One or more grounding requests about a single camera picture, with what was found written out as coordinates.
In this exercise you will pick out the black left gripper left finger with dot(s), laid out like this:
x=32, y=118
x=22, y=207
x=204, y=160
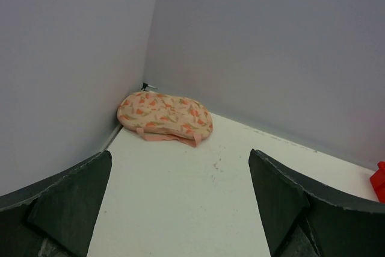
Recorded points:
x=56, y=216

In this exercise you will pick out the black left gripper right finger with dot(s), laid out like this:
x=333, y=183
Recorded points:
x=304, y=217

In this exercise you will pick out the red plastic tray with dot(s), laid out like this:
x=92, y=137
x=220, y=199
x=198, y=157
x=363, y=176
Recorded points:
x=378, y=182

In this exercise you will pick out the floral pink laundry bag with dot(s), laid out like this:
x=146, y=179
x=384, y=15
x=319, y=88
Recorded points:
x=162, y=117

